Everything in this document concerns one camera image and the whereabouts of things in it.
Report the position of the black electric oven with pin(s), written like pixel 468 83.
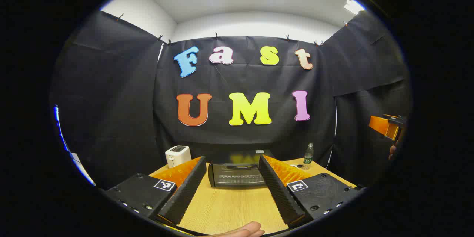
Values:
pixel 237 176

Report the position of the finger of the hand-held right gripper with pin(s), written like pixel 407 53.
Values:
pixel 381 125

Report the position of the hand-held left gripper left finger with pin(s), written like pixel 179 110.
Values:
pixel 189 192

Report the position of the clear plastic water bottle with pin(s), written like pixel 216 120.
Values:
pixel 308 155

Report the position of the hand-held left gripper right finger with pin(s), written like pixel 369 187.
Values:
pixel 277 192

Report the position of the white toaster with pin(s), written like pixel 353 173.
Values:
pixel 177 155

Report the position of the small ceiling light panel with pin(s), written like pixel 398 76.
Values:
pixel 353 6

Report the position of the black backdrop cloth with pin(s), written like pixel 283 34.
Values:
pixel 240 77

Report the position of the white divided plate with beans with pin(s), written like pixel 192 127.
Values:
pixel 294 165

